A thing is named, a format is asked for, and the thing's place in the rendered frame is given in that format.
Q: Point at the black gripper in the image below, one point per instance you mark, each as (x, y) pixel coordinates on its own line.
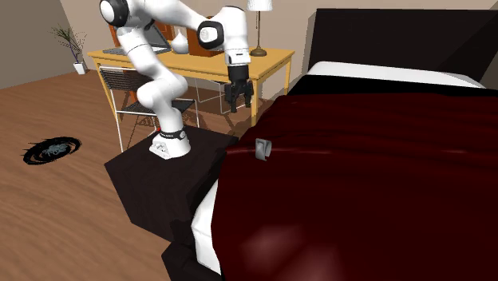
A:
(238, 74)

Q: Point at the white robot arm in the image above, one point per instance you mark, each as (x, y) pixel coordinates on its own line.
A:
(163, 101)

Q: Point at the yellow wooden desk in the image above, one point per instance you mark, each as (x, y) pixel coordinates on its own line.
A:
(206, 66)

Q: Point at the small grey curved object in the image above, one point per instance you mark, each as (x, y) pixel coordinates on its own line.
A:
(263, 149)

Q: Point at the orange brown box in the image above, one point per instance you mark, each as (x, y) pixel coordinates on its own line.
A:
(200, 44)

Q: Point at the table lamp with white shade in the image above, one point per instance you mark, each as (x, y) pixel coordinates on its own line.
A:
(258, 27)

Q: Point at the white vase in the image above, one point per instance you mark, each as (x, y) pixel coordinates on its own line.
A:
(179, 43)

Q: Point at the grey laptop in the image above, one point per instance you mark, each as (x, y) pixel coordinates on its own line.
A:
(155, 41)

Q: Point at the black mesh chair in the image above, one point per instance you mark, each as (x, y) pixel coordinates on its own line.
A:
(128, 93)

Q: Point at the dark robot stand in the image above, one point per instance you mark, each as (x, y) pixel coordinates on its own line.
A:
(167, 183)

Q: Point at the bed with dark red blanket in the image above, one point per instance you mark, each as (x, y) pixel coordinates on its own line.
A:
(362, 163)

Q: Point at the potted plant in white pot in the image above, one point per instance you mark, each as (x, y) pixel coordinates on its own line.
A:
(74, 48)

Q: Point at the round black floor object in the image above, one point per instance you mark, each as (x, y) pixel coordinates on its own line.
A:
(51, 150)

